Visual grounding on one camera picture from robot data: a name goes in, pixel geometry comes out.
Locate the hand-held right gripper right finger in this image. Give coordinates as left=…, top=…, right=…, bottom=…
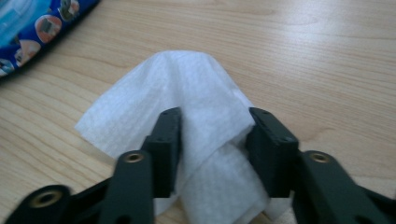
left=247, top=106, right=387, bottom=224

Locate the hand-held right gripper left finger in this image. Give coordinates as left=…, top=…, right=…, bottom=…
left=99, top=106, right=183, bottom=224

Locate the white wet wipe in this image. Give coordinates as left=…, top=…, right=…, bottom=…
left=74, top=49, right=283, bottom=224

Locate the blue wet wipes pack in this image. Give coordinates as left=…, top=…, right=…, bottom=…
left=0, top=0, right=101, bottom=78

